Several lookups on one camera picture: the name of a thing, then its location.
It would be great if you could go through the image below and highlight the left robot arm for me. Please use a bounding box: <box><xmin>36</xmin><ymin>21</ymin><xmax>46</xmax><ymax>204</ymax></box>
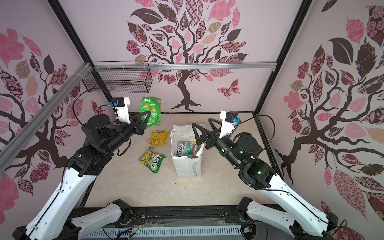
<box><xmin>12</xmin><ymin>111</ymin><xmax>151</xmax><ymax>240</ymax></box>

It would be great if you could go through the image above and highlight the green yellow snack bag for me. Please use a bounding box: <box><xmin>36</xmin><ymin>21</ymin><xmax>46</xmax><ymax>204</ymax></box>
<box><xmin>139</xmin><ymin>147</ymin><xmax>166</xmax><ymax>174</ymax></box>

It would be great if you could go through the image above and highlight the right camera cable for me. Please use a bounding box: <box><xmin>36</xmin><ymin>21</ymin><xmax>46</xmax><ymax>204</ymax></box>
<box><xmin>238</xmin><ymin>114</ymin><xmax>276</xmax><ymax>151</ymax></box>

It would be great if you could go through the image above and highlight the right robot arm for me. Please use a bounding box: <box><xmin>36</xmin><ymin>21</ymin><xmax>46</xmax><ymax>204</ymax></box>
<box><xmin>192</xmin><ymin>118</ymin><xmax>338</xmax><ymax>240</ymax></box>

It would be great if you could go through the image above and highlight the aluminium rail back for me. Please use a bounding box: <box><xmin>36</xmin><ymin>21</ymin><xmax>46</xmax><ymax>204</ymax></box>
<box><xmin>93</xmin><ymin>61</ymin><xmax>277</xmax><ymax>71</ymax></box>

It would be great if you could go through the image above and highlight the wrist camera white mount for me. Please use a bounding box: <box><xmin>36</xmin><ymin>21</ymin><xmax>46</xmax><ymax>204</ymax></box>
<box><xmin>219</xmin><ymin>111</ymin><xmax>241</xmax><ymax>139</ymax></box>
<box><xmin>109</xmin><ymin>97</ymin><xmax>131</xmax><ymax>124</ymax></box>

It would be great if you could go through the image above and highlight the camera cable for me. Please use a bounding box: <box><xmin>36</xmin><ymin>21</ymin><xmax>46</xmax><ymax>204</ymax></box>
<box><xmin>238</xmin><ymin>114</ymin><xmax>276</xmax><ymax>151</ymax></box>
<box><xmin>71</xmin><ymin>88</ymin><xmax>133</xmax><ymax>157</ymax></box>

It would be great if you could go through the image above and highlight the white paper bag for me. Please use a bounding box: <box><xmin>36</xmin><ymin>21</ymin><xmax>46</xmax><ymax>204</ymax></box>
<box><xmin>171</xmin><ymin>125</ymin><xmax>204</xmax><ymax>179</ymax></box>

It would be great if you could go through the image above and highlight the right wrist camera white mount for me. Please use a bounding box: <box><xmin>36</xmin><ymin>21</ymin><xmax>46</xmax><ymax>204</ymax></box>
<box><xmin>219</xmin><ymin>111</ymin><xmax>241</xmax><ymax>139</ymax></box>

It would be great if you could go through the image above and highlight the yellow chip bag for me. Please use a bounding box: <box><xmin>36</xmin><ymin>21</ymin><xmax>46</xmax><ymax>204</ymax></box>
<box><xmin>148</xmin><ymin>130</ymin><xmax>170</xmax><ymax>146</ymax></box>

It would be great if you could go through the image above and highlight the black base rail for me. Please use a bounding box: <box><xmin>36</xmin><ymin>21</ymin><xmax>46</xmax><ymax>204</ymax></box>
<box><xmin>64</xmin><ymin>203</ymin><xmax>301</xmax><ymax>240</ymax></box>

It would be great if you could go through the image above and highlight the black wire basket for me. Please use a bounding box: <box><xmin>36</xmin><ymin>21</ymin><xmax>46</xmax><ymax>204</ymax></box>
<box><xmin>82</xmin><ymin>60</ymin><xmax>153</xmax><ymax>94</ymax></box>

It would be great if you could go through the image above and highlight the left camera cable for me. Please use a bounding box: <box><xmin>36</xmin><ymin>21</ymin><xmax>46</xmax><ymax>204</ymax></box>
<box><xmin>71</xmin><ymin>88</ymin><xmax>133</xmax><ymax>157</ymax></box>

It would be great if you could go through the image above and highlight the colourful snack bag in bag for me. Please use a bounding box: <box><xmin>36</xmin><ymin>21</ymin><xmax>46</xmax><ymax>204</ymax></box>
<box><xmin>176</xmin><ymin>141</ymin><xmax>200</xmax><ymax>159</ymax></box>

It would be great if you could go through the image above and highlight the aluminium rail left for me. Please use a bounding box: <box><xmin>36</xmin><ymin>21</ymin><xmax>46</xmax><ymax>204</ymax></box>
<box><xmin>1</xmin><ymin>63</ymin><xmax>92</xmax><ymax>173</ymax></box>

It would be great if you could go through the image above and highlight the aluminium rail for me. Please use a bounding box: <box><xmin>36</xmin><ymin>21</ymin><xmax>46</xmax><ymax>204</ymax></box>
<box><xmin>1</xmin><ymin>63</ymin><xmax>92</xmax><ymax>173</ymax></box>
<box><xmin>93</xmin><ymin>61</ymin><xmax>277</xmax><ymax>71</ymax></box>

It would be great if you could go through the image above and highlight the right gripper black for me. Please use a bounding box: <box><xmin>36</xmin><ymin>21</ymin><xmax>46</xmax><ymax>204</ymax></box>
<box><xmin>194</xmin><ymin>117</ymin><xmax>243</xmax><ymax>170</ymax></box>

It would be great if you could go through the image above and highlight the white slotted cable duct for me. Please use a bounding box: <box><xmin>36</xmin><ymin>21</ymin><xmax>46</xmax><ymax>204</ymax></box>
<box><xmin>84</xmin><ymin>226</ymin><xmax>244</xmax><ymax>240</ymax></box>

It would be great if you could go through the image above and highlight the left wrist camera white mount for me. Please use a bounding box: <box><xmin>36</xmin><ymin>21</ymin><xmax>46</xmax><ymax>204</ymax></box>
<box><xmin>109</xmin><ymin>97</ymin><xmax>131</xmax><ymax>124</ymax></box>

